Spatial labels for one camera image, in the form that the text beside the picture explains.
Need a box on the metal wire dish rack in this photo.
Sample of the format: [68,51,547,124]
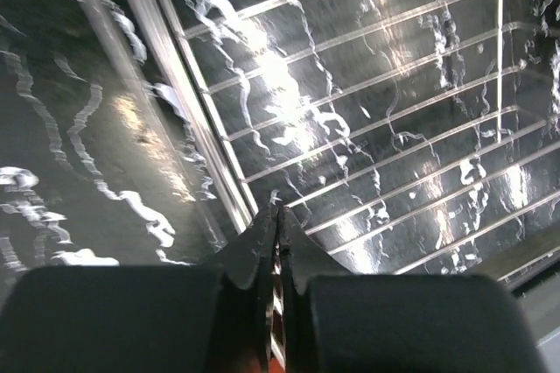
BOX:
[83,0,559,283]

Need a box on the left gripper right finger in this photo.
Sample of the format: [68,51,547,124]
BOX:
[277,208,546,372]

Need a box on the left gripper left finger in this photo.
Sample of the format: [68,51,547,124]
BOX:
[1,206,278,372]

